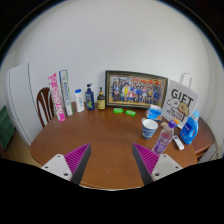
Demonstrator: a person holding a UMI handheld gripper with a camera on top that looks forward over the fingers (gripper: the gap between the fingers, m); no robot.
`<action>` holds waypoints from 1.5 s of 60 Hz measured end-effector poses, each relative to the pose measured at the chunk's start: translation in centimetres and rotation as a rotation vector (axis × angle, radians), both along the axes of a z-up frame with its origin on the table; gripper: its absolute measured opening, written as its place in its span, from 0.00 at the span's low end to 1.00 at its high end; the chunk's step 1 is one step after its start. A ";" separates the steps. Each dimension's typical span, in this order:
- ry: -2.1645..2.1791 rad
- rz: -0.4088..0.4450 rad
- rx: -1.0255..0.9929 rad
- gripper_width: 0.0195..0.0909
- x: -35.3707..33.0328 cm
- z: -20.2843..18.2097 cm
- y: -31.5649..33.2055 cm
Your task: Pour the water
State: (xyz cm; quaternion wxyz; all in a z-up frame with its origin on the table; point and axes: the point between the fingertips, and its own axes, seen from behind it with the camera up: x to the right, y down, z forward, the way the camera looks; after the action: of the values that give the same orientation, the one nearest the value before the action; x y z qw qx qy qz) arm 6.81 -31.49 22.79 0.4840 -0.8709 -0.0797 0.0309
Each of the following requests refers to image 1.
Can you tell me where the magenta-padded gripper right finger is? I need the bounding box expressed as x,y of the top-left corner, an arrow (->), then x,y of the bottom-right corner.
132,143 -> 184,186

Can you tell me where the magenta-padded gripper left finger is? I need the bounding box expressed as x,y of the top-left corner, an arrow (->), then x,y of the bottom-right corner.
41,143 -> 92,186

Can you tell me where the clear purple-capped water bottle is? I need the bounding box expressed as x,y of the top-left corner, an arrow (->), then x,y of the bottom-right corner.
152,120 -> 177,155

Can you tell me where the white remote control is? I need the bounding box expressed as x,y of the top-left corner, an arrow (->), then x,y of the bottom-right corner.
172,134 -> 185,151

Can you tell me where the blue tissue pack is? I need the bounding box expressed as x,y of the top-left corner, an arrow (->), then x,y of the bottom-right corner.
145,104 -> 163,122

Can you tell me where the blue detergent bottle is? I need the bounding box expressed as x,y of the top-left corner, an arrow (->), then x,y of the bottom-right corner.
179,110 -> 200,146

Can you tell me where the white bottle with blue cap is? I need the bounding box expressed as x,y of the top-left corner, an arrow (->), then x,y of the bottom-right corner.
74,88 -> 86,113

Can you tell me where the dark blue pump bottle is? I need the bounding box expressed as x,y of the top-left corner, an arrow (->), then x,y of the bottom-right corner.
85,83 -> 96,111

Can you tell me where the dark amber bottle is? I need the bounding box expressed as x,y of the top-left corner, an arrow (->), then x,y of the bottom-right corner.
96,87 -> 107,111

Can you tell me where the brown wooden chair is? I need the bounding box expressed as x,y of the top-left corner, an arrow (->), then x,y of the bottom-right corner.
35,87 -> 55,129

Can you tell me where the tall pink box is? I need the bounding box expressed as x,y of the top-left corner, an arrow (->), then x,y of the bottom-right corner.
47,72 -> 66,122

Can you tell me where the tall green and white box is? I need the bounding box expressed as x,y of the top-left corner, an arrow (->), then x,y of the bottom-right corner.
58,69 -> 74,117

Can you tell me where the white paper gift bag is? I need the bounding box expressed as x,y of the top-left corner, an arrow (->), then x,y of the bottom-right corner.
161,72 -> 200,130

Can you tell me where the white radiator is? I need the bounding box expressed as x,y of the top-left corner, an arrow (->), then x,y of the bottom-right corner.
208,143 -> 224,162

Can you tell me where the framed group photo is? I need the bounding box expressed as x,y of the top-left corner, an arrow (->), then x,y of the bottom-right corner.
104,70 -> 169,110

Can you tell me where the dark green crate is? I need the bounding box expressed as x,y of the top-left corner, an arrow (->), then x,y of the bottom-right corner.
0,105 -> 16,150

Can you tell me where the white cabinet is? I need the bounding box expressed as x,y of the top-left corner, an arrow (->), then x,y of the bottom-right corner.
5,62 -> 44,147

